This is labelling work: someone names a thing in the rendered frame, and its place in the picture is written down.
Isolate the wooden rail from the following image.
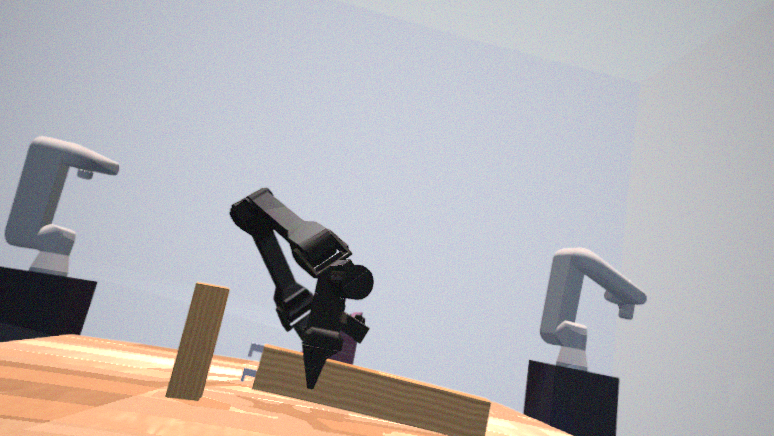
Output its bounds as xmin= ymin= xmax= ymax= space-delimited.
xmin=240 ymin=342 xmax=492 ymax=436

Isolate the brown wooden post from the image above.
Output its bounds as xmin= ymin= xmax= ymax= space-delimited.
xmin=165 ymin=282 xmax=229 ymax=402

